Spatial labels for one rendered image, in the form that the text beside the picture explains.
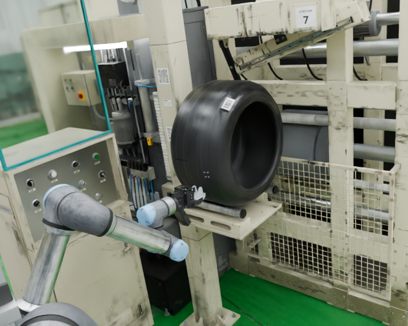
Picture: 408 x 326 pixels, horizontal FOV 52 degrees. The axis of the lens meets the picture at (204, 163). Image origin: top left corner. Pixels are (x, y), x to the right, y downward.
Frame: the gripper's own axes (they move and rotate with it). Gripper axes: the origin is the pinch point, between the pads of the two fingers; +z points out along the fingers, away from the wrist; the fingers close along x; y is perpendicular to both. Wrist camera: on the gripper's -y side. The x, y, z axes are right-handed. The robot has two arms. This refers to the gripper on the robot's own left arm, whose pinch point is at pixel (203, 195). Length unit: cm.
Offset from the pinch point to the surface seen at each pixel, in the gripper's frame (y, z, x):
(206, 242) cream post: -41, 29, 25
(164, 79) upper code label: 49, 12, 31
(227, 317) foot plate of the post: -96, 44, 23
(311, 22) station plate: 70, 36, -33
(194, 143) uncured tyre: 24.4, -4.1, -0.5
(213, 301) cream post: -80, 33, 25
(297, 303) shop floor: -93, 78, -6
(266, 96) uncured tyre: 40, 33, -12
